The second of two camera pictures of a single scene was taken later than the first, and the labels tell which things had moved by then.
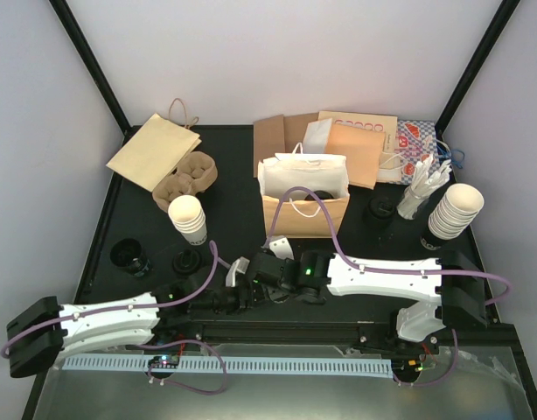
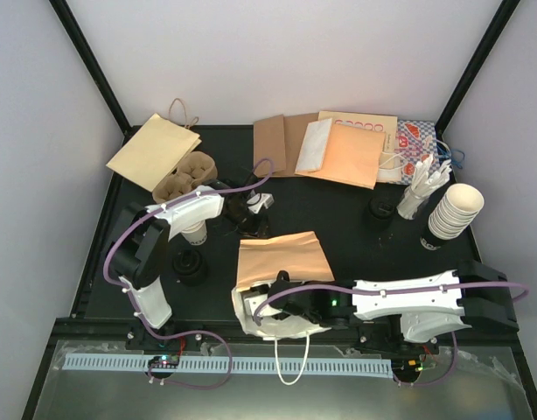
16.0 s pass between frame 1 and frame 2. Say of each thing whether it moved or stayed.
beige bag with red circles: stayed
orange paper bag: moved
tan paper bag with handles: stayed
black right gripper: moved
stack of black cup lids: stayed
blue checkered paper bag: stayed
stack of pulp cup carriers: stayed
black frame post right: stayed
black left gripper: moved
